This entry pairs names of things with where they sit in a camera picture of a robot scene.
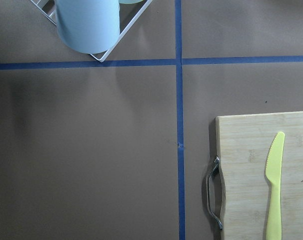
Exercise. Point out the light blue cup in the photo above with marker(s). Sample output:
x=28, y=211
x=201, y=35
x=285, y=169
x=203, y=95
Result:
x=88, y=26

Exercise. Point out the green bowl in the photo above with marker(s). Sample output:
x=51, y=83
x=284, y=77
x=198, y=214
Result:
x=128, y=2

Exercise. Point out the metal cutting board handle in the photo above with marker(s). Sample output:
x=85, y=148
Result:
x=210, y=195

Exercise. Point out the white wire rack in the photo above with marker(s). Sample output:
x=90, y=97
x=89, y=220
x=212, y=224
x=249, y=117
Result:
x=47, y=8

